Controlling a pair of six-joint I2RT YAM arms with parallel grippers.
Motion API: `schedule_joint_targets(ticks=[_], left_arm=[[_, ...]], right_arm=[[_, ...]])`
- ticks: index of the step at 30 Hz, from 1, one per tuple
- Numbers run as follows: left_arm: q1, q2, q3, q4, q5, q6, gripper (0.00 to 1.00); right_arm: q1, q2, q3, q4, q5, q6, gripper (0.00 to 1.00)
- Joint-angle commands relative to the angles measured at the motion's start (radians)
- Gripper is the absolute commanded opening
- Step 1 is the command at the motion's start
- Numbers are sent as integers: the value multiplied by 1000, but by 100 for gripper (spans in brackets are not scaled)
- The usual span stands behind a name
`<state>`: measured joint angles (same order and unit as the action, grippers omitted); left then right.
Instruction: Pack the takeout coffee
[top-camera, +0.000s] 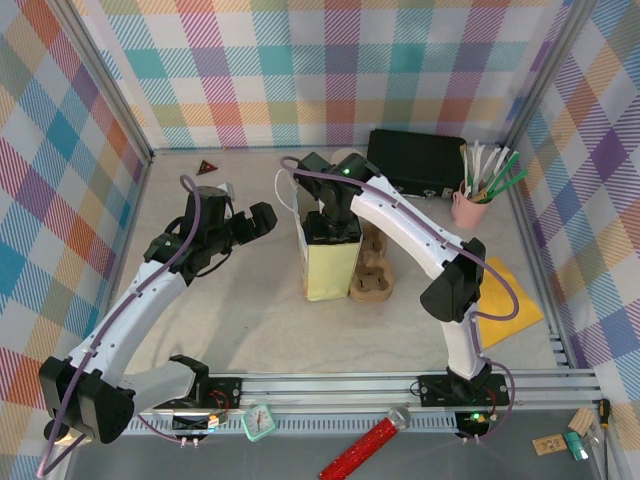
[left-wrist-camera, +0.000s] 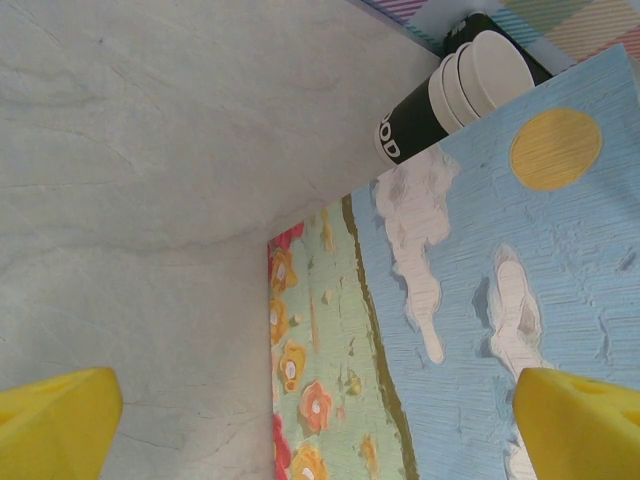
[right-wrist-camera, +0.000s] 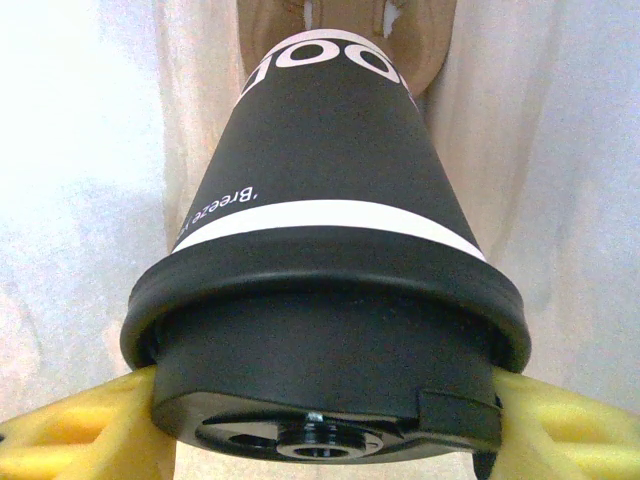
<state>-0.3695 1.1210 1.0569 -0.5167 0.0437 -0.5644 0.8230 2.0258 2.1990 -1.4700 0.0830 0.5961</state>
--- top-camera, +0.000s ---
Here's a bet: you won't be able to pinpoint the yellow paper bag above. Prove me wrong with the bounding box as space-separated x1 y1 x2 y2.
273 169 364 303

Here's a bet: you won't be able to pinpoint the stacked brown pulp cup carriers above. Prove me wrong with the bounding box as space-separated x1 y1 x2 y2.
349 223 396 305

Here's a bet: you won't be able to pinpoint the black hard case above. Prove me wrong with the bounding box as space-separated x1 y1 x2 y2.
367 128 468 200

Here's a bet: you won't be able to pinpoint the pink cup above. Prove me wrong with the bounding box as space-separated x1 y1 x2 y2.
452 179 496 226

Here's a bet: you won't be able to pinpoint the green plastic stirrer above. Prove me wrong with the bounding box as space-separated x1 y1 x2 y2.
492 169 530 201
487 152 521 196

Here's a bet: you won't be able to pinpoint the teal alarm clock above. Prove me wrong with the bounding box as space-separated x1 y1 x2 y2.
241 402 278 444

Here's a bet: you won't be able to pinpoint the yellow paper napkin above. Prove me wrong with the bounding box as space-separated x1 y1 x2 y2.
472 256 545 350

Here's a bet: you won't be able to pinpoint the red glitter microphone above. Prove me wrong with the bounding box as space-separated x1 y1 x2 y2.
318 405 412 480

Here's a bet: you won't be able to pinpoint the small wooden block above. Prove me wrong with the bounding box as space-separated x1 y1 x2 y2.
567 406 596 435

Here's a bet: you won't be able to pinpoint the teal binder clip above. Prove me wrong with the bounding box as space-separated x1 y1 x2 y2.
563 430 591 461

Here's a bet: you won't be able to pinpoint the black yellow screwdriver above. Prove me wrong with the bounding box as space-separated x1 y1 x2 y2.
597 398 612 479

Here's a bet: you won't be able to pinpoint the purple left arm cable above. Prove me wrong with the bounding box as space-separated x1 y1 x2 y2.
35 173 206 476

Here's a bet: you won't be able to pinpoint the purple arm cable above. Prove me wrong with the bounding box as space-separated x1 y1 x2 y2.
35 173 206 476
279 155 521 444

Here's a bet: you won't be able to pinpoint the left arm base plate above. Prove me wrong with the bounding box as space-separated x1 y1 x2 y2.
151 375 245 412

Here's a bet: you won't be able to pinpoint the aluminium front rail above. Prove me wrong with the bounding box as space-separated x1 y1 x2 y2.
57 369 606 419

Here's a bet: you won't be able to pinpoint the aluminium frame post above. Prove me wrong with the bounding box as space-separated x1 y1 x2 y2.
502 0 594 149
58 0 155 164

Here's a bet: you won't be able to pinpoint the aluminium side rail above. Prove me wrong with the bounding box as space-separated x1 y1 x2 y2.
502 187 576 371

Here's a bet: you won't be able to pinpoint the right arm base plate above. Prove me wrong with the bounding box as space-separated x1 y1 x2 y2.
417 372 512 407

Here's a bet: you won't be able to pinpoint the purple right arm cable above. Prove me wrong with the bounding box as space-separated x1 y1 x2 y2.
279 155 521 444

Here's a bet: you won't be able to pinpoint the slotted cable duct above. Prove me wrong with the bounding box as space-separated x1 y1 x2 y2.
92 415 464 435

